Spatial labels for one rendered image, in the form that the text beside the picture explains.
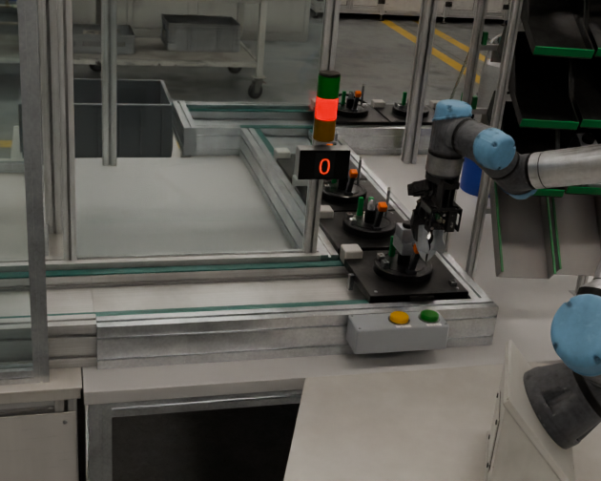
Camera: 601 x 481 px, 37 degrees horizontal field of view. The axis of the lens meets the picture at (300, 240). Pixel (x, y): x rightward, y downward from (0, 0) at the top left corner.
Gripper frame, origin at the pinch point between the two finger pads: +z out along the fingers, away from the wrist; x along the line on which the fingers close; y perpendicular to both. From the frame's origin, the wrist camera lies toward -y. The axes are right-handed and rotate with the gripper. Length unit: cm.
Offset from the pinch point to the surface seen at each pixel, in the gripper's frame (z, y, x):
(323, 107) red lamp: -26.7, -22.1, -20.1
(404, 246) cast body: 2.3, -8.7, -1.5
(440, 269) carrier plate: 10.1, -11.6, 10.1
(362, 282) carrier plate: 10.1, -6.4, -11.3
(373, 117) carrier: 12, -139, 36
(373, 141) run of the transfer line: 18, -129, 33
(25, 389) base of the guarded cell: 21, 12, -86
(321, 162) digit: -13.7, -21.4, -19.4
